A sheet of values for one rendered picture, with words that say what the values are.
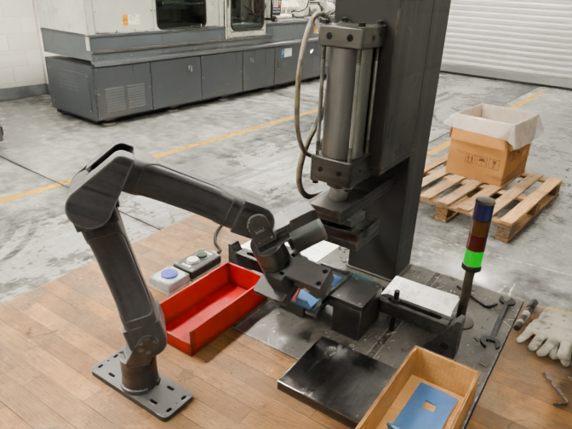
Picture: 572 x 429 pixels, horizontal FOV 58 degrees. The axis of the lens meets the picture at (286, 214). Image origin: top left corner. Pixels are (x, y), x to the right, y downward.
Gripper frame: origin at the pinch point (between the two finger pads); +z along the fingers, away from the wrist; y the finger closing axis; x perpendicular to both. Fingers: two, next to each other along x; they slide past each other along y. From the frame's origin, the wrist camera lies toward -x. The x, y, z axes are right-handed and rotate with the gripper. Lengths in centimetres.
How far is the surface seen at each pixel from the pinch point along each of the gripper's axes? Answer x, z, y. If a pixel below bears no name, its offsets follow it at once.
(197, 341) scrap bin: 12.4, -0.5, -16.4
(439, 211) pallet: 44, 223, 188
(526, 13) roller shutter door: 132, 471, 812
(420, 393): -28.2, 7.9, -4.4
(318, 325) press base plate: -2.7, 12.9, 1.2
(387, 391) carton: -24.6, -0.8, -9.0
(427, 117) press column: -8, -5, 50
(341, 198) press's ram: -2.8, -9.6, 19.4
